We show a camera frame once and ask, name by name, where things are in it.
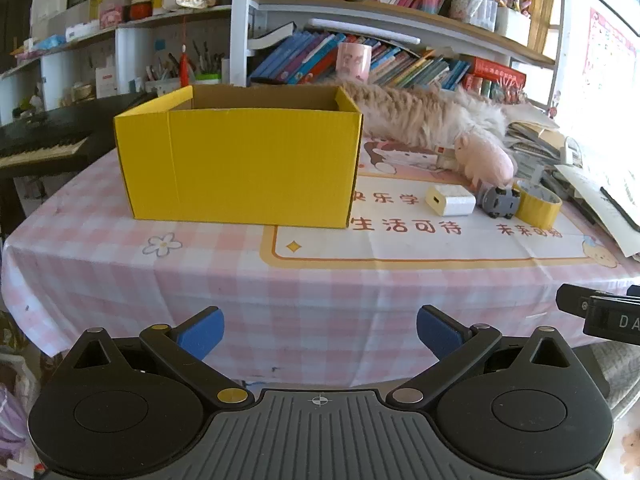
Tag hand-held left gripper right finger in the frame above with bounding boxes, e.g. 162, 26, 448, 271
386, 305, 581, 409

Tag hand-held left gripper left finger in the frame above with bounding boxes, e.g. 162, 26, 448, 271
62, 306, 255, 409

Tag grey toy car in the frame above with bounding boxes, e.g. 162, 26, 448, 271
475, 186, 523, 218

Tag white charger block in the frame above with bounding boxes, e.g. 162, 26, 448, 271
425, 185, 477, 217

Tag pink plush pig toy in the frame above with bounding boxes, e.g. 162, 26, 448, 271
454, 132, 516, 186

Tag yellow cardboard box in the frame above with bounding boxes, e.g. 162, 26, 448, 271
114, 85, 364, 229

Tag pink checkered tablecloth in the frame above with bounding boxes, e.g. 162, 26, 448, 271
0, 145, 640, 391

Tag yellow tape roll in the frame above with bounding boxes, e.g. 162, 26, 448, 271
511, 180, 563, 228

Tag white paper sheets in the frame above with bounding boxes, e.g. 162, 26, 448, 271
552, 160, 640, 263

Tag row of small colourful books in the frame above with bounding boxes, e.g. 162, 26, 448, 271
462, 75, 528, 106

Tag fluffy cream cat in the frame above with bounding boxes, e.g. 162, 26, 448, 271
325, 80, 511, 153

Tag red thick book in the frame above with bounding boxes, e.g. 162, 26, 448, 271
472, 57, 527, 86

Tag white pen cup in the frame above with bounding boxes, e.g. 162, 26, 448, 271
145, 55, 181, 96

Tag black keyboard piano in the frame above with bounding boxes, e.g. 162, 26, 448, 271
0, 92, 158, 178

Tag white storage bin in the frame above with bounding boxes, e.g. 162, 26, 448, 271
495, 5, 531, 47

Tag pink printed cup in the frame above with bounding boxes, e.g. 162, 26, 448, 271
336, 42, 373, 81

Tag row of leaning blue books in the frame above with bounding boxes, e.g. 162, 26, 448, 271
248, 30, 473, 92

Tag white low shelf unit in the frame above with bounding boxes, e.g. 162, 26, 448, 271
0, 5, 233, 126

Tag white bookshelf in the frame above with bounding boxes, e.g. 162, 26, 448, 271
230, 0, 571, 111

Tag white stationery organiser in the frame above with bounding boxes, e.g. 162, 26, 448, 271
450, 0, 498, 31

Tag red and white doll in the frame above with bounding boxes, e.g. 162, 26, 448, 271
125, 0, 153, 22

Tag dark wooden door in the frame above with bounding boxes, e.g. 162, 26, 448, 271
0, 0, 38, 73

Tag wall poster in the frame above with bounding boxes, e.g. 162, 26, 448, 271
582, 7, 640, 116

